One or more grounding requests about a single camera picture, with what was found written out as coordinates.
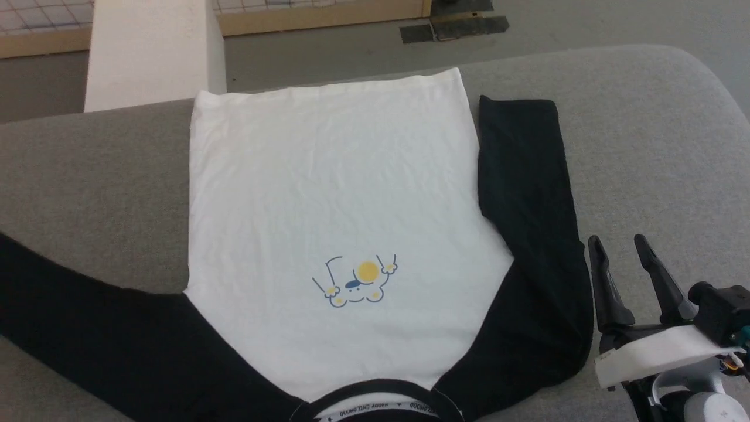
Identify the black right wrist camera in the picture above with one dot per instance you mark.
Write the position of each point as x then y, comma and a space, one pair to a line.
723, 313

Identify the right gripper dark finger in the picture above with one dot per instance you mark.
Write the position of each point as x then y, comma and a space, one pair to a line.
609, 299
671, 299

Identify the grey fabric sofa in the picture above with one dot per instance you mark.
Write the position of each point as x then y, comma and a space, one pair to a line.
644, 146

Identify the black floor base plate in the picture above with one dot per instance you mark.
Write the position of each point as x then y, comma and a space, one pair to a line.
469, 26

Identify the lemon print partition screen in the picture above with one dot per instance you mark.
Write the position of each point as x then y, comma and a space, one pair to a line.
35, 44

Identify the white shirt with black sleeves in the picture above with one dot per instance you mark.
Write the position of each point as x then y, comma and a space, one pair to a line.
328, 176

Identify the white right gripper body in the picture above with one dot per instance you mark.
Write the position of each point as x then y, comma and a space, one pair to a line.
662, 351

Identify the white rectangular box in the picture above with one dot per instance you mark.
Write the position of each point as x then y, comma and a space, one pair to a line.
146, 58

